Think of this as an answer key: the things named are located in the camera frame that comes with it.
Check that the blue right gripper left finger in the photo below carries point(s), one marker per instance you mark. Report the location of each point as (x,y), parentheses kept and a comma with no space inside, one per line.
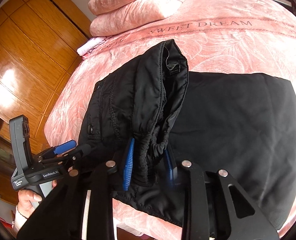
(128,164)

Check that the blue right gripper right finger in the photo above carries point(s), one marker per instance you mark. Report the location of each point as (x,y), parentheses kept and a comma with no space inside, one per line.
(170,165)

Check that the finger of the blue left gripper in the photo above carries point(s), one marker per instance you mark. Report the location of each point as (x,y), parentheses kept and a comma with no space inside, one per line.
(65,147)

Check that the black padded pants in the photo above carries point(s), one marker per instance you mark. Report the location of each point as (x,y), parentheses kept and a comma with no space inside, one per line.
(243,123)

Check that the left hand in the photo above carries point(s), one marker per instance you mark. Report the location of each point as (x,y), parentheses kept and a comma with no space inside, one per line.
(25,200)

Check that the white knit left sleeve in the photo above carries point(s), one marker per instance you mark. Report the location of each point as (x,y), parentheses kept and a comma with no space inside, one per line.
(19,221)

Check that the white pink folded towel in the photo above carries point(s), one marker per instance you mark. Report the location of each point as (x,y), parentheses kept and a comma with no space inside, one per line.
(90,45)

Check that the wooden wardrobe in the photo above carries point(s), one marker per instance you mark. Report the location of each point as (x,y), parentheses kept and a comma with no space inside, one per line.
(38,55)

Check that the folded pink quilt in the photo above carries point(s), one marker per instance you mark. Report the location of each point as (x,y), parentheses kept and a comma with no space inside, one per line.
(113,17)

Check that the pink bed cover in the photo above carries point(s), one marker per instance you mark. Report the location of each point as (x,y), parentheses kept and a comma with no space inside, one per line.
(224,36)

